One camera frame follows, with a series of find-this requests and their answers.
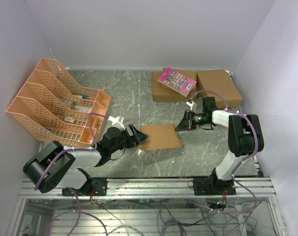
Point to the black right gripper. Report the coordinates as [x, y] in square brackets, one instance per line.
[187, 122]

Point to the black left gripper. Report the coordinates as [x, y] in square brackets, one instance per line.
[136, 138]

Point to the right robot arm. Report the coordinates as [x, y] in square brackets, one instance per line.
[245, 139]

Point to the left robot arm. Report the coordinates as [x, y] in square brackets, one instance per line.
[60, 166]

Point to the closed cardboard box under book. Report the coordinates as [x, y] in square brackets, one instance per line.
[161, 93]

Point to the large closed cardboard box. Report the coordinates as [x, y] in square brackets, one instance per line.
[219, 82]

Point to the pink book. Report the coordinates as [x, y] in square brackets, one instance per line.
[181, 81]

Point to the orange plastic file organizer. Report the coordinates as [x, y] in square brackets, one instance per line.
[53, 106]

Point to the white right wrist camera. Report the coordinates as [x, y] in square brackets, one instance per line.
[192, 105]

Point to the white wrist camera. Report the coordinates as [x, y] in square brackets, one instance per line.
[117, 122]
[192, 105]

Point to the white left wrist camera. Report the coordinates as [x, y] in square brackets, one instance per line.
[117, 122]

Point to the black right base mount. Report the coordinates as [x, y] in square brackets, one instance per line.
[208, 186]

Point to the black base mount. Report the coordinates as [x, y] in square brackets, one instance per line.
[92, 187]
[208, 186]

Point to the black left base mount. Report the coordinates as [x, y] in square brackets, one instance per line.
[92, 187]

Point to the aluminium mounting rail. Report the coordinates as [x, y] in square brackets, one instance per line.
[136, 188]

